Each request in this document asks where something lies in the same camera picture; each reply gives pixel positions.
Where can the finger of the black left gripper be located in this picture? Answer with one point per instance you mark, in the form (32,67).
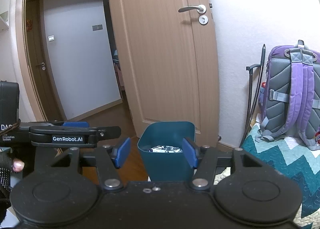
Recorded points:
(76,124)

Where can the crumpled silver wrapper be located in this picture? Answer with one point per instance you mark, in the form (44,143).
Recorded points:
(165,149)

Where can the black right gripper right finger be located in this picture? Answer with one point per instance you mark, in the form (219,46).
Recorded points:
(242,186)

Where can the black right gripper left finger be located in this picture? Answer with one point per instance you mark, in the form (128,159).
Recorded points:
(67,187)

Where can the grey wall switch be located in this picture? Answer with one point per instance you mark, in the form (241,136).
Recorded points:
(97,27)

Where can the beige wooden door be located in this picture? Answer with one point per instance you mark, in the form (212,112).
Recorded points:
(169,64)

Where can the hallway brown door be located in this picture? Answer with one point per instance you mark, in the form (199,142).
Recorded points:
(39,64)

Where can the teal plastic trash bin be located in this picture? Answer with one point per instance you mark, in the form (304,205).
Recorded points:
(166,166)

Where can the black metal poles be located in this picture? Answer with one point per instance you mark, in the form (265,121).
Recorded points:
(252,100)

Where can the silver door handle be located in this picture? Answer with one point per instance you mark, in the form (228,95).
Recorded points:
(201,9)

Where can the teal white zigzag quilt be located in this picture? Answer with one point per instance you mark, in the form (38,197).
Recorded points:
(292,158)

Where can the left hand black glove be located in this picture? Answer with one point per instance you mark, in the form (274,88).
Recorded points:
(9,164)

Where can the white wall switch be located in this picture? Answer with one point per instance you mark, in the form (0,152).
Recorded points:
(51,38)

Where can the purple grey backpack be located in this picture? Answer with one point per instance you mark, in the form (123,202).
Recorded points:
(290,97)

